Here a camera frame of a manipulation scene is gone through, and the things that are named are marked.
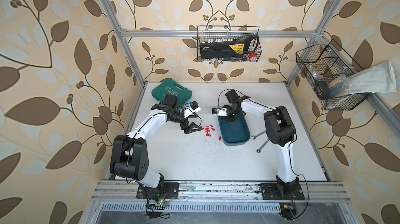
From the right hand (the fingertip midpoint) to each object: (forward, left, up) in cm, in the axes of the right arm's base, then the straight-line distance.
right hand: (224, 115), depth 102 cm
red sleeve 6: (-14, +12, 0) cm, 18 cm away
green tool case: (+23, +38, +6) cm, 44 cm away
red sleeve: (-8, +15, -2) cm, 17 cm away
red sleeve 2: (-10, +12, 0) cm, 15 cm away
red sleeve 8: (-16, +4, +1) cm, 17 cm away
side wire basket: (+5, -52, +33) cm, 62 cm away
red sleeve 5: (-10, +8, -1) cm, 13 cm away
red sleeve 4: (-11, +12, -1) cm, 16 cm away
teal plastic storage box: (-14, -5, +1) cm, 15 cm away
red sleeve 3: (-7, +9, 0) cm, 12 cm away
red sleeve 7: (-14, +11, 0) cm, 17 cm away
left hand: (-13, +17, +15) cm, 26 cm away
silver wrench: (-16, -16, +1) cm, 23 cm away
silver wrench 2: (-24, -17, 0) cm, 30 cm away
